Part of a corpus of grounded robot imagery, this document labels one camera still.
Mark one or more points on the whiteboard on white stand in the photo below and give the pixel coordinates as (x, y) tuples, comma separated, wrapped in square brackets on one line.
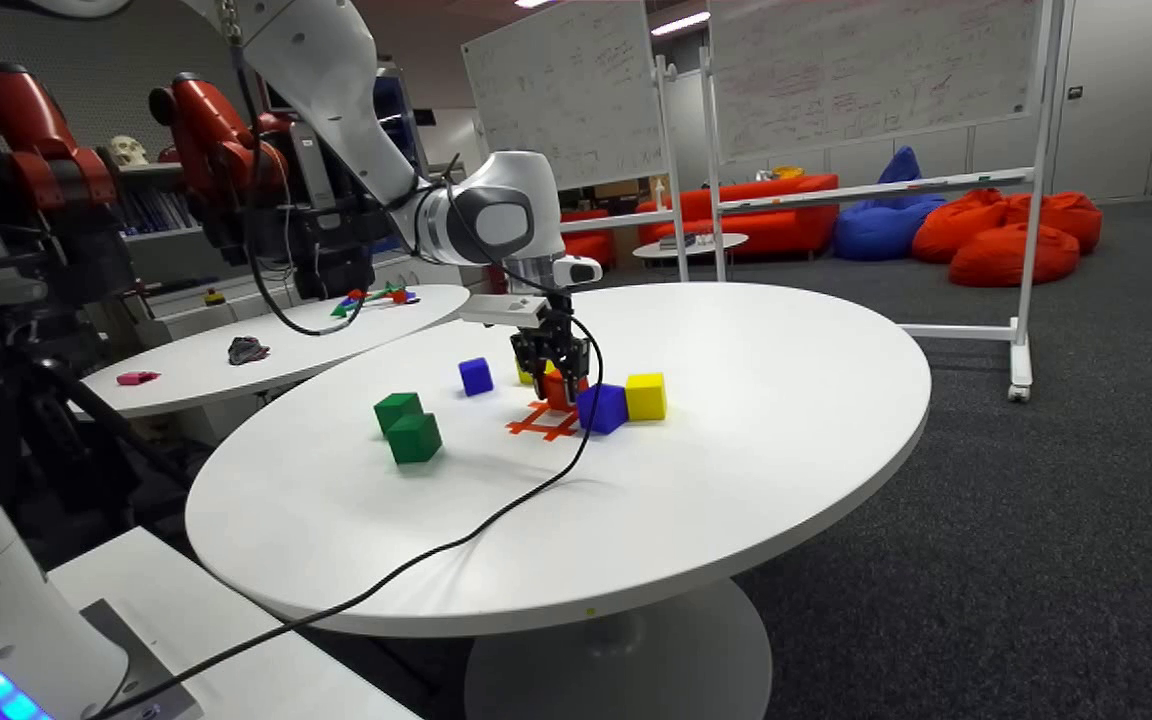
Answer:
[(579, 80), (868, 64)]

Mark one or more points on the grey base plate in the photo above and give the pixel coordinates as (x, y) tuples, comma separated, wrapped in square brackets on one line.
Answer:
[(138, 654)]

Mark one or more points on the ceiling light strip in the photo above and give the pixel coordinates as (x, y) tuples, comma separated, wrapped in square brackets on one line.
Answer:
[(680, 25)]

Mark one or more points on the orange bean bag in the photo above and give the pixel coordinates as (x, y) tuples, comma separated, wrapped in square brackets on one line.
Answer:
[(1079, 223), (959, 225), (1008, 259)]

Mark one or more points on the green cube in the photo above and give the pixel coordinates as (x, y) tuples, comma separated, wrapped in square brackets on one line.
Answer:
[(399, 405), (419, 441)]

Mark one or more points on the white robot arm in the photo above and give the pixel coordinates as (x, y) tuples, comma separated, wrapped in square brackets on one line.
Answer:
[(338, 64)]

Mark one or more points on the small yellow black object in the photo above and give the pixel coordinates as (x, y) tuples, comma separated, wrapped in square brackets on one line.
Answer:
[(212, 296)]

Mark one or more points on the white table pedestal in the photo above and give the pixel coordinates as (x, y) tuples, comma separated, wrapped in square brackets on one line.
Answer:
[(619, 660)]

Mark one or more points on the small round white table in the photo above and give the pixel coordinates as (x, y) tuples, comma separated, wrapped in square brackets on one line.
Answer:
[(689, 247)]

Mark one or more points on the red background robot arm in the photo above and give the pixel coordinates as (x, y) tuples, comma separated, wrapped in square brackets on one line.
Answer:
[(208, 135), (31, 123)]

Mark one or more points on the red cube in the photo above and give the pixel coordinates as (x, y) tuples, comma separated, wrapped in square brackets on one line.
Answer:
[(557, 390)]

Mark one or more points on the blue cube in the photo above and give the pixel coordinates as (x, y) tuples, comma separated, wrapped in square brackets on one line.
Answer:
[(473, 377), (600, 410)]

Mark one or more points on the red tape cross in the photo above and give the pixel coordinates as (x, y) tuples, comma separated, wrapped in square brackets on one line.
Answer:
[(532, 426)]

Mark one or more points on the colourful toy pieces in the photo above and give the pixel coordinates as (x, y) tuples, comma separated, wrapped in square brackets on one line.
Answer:
[(379, 296)]

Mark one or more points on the yellow cube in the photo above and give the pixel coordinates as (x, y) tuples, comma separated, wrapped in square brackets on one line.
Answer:
[(527, 377), (646, 397)]

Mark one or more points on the dark grey lump object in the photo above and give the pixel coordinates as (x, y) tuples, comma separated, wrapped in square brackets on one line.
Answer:
[(244, 350)]

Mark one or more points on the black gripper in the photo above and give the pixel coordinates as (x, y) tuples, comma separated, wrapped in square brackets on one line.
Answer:
[(552, 333)]

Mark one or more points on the blue bean bag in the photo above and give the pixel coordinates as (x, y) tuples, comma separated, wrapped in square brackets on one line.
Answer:
[(880, 225)]

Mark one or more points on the black camera tripod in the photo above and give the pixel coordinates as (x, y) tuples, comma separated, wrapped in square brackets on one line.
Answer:
[(2, 282)]

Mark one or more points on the white double door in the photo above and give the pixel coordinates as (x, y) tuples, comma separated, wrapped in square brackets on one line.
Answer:
[(1138, 94)]

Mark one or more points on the beige skull figure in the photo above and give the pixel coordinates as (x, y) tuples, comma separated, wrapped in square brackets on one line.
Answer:
[(130, 150)]

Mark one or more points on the small pink object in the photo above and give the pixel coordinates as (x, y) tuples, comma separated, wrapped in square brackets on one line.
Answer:
[(138, 377)]

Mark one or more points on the red sofa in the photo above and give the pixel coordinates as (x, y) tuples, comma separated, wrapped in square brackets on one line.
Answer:
[(592, 247), (777, 225)]

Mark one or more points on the light grey wrist camera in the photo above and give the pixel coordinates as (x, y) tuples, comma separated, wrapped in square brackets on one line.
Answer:
[(503, 308)]

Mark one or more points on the white round side table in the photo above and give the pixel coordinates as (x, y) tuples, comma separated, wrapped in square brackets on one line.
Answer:
[(282, 341)]

